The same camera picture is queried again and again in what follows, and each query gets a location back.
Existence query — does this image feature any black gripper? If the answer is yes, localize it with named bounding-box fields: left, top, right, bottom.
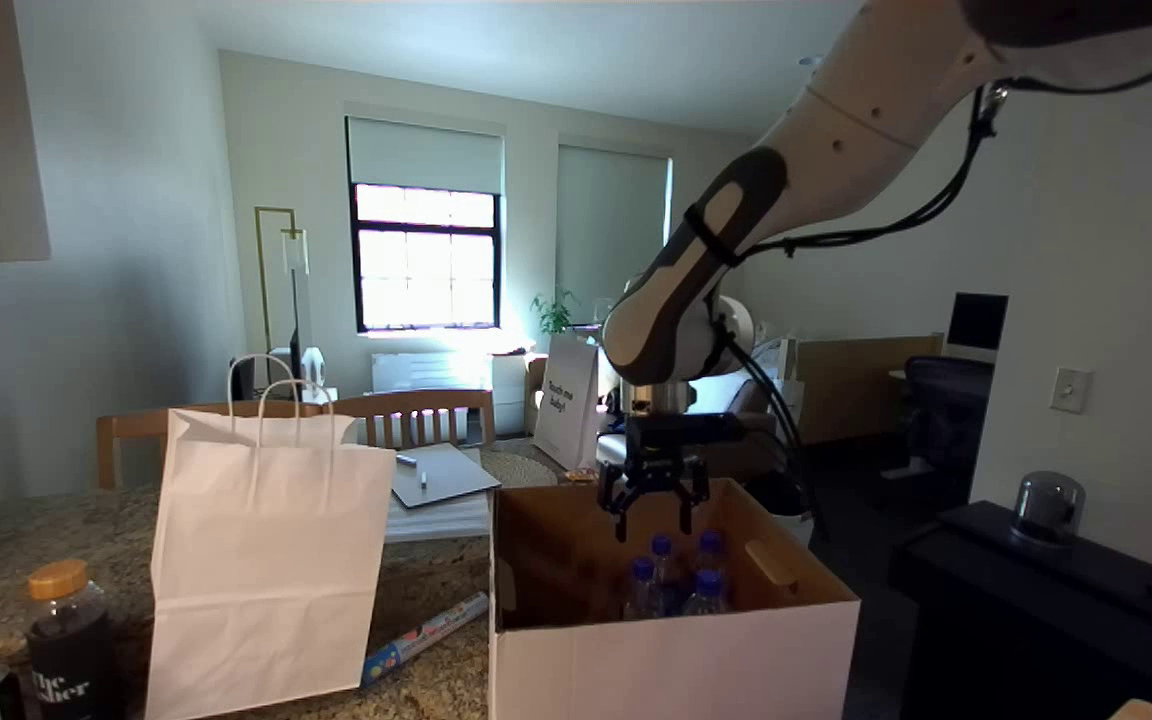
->
left=598, top=423, right=716, bottom=546

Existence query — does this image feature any clear bottle blue cap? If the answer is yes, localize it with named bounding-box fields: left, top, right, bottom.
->
left=691, top=528, right=733, bottom=585
left=646, top=533, right=684, bottom=592
left=680, top=566, right=735, bottom=619

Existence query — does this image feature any purple item in box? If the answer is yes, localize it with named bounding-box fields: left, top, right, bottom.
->
left=620, top=558, right=669, bottom=619

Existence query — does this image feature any big cardboard box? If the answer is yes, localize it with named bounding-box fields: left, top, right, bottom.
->
left=486, top=477, right=864, bottom=720

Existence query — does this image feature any brown cardboard box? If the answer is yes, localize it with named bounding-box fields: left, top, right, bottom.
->
left=783, top=332, right=949, bottom=453

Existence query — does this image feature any small clear bottle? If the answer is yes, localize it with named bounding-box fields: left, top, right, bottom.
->
left=297, top=343, right=334, bottom=412

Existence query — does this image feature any dark bottle orange cap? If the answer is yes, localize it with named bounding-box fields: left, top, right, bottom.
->
left=16, top=558, right=119, bottom=720

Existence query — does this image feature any white printed paper bag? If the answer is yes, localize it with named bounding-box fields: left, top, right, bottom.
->
left=529, top=328, right=614, bottom=481

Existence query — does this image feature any grey notebook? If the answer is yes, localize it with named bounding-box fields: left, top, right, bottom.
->
left=386, top=443, right=505, bottom=518

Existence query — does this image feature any green house plant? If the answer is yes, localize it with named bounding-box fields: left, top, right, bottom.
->
left=529, top=290, right=581, bottom=340

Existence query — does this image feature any wooden chair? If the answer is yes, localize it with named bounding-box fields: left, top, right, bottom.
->
left=92, top=405, right=227, bottom=498
left=331, top=385, right=499, bottom=453

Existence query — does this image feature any blue white long packet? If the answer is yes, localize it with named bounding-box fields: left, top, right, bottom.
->
left=361, top=592, right=495, bottom=687

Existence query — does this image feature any white radiator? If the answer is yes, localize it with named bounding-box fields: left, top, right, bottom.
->
left=367, top=350, right=499, bottom=401

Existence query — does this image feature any grey roller blind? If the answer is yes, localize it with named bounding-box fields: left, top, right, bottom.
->
left=552, top=139, right=674, bottom=328

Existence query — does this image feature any black framed window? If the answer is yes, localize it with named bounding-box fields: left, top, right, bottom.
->
left=347, top=180, right=505, bottom=335

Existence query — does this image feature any black monitor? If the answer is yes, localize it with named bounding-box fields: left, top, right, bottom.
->
left=945, top=290, right=1011, bottom=361

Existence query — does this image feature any glass mug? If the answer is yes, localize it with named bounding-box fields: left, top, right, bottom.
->
left=1008, top=468, right=1086, bottom=546

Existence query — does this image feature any white paper shopping bag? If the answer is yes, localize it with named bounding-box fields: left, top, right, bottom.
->
left=143, top=354, right=398, bottom=720

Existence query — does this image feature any black table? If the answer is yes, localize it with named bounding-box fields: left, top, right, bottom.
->
left=891, top=498, right=1152, bottom=720

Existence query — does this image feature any white roller blind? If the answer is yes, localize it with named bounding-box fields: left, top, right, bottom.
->
left=338, top=115, right=508, bottom=201

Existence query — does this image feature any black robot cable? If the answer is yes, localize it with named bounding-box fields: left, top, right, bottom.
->
left=716, top=76, right=1011, bottom=270

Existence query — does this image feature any white light switch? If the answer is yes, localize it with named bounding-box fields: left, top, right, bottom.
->
left=1048, top=364, right=1097, bottom=420

